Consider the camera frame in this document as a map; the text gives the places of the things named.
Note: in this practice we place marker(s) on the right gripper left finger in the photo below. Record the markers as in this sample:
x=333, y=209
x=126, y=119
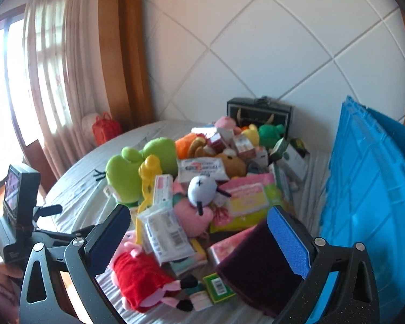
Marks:
x=43, y=296

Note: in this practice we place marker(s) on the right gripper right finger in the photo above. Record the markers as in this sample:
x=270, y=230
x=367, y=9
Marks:
x=337, y=283

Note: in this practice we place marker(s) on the green plush dinosaur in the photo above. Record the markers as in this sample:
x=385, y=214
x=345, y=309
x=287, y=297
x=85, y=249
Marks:
x=122, y=170

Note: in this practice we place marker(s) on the blue plastic crate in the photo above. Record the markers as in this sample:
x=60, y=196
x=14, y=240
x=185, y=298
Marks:
x=365, y=198

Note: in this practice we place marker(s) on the red dress pig plush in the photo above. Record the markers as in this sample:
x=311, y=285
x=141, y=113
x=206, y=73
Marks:
x=142, y=282

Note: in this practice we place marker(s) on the green small box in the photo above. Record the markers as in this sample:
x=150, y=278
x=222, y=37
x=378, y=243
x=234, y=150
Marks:
x=217, y=290

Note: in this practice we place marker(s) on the red plastic bag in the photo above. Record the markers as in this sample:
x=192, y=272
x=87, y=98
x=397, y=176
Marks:
x=105, y=128

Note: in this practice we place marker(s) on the clear barcode packet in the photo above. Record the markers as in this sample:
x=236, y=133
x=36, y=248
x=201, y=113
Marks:
x=167, y=237

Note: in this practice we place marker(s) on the pink tissue pack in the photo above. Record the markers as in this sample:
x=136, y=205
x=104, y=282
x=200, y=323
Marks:
x=223, y=248

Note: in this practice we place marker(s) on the pink green wipes pack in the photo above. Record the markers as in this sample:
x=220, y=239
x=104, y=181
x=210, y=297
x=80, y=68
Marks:
x=250, y=199

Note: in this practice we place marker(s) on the brown bear plush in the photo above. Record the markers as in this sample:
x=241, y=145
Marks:
x=233, y=166

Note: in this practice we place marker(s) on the white blue tissue packet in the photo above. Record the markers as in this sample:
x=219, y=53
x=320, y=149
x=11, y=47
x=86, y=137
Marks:
x=203, y=166

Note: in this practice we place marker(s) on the dark green frog plush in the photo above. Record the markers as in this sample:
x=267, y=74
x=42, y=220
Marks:
x=270, y=134

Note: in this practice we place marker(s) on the white round plush toy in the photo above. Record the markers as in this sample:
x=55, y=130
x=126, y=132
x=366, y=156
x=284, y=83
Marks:
x=202, y=190

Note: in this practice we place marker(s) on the yellow plush toy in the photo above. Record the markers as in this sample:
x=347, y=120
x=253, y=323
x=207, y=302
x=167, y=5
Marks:
x=252, y=134

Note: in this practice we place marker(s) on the black gift box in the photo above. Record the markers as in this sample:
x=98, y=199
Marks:
x=264, y=110

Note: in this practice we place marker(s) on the pink curtain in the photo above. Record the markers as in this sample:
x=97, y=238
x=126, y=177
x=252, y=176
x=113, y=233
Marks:
x=58, y=64

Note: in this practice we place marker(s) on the pink pig head plush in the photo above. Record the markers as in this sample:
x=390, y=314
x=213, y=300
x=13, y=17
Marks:
x=228, y=123

